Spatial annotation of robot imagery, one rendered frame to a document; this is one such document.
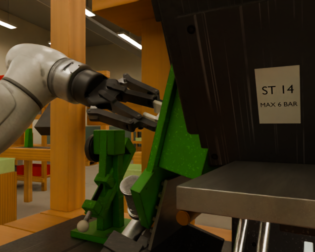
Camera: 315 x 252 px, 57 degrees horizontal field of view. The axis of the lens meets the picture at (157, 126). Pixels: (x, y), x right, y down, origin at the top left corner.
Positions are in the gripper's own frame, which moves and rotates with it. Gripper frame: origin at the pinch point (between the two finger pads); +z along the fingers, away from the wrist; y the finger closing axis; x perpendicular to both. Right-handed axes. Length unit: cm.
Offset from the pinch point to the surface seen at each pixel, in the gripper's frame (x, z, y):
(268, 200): -21.7, 20.8, -19.7
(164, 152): -4.3, 5.6, -9.4
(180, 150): -5.4, 7.9, -8.5
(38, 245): 27.3, -19.8, -27.6
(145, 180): -3.0, 5.1, -14.2
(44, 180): 417, -333, 79
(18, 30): 414, -800, 419
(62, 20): 11, -62, 32
